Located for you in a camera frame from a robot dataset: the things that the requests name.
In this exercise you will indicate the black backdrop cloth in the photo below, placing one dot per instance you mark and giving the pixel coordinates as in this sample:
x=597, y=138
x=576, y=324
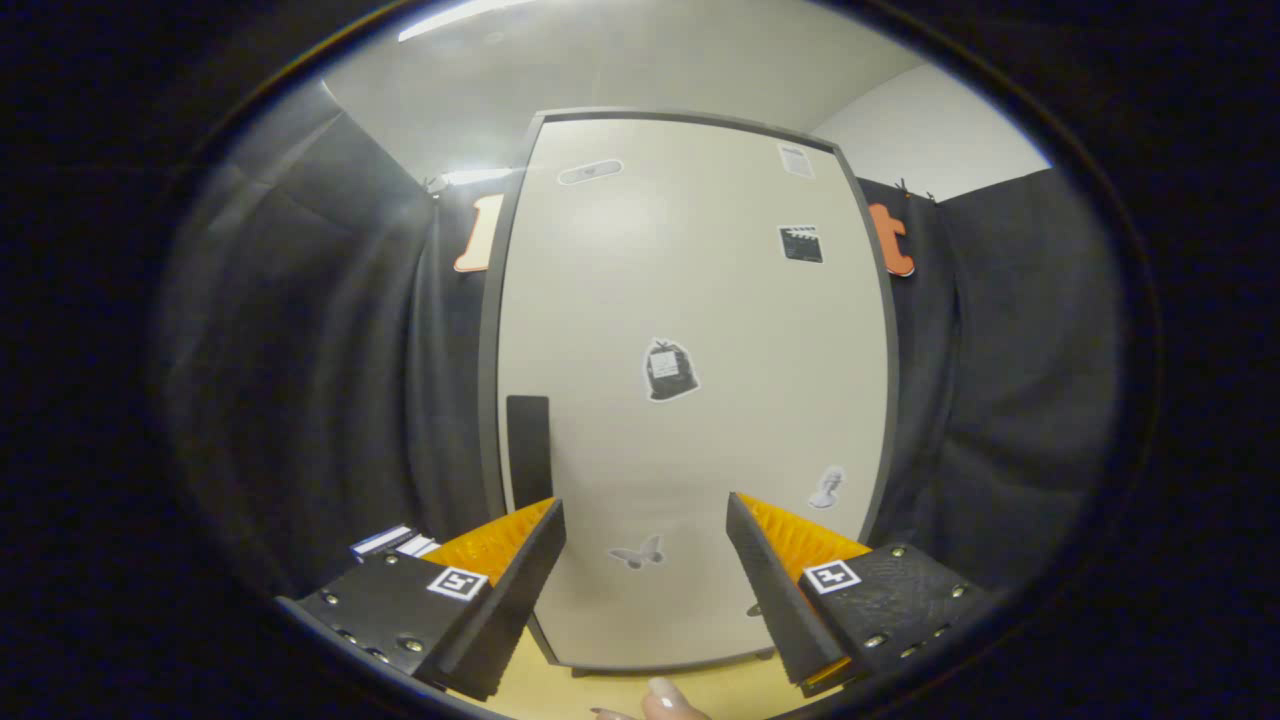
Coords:
x=300, y=350

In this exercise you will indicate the white shoe cabinet door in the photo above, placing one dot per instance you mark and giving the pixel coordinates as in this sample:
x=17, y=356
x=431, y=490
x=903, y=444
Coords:
x=620, y=300

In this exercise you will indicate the blue spined book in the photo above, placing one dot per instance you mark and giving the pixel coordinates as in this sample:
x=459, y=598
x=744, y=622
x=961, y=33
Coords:
x=380, y=540

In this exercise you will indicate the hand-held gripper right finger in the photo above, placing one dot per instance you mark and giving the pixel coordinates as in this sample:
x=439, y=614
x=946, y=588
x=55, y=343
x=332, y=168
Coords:
x=770, y=590

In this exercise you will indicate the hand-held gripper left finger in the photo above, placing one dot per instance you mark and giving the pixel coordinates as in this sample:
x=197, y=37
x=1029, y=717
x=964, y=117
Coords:
x=515, y=590

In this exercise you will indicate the grey shoe cabinet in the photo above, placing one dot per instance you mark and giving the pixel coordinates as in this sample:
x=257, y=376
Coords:
x=487, y=350

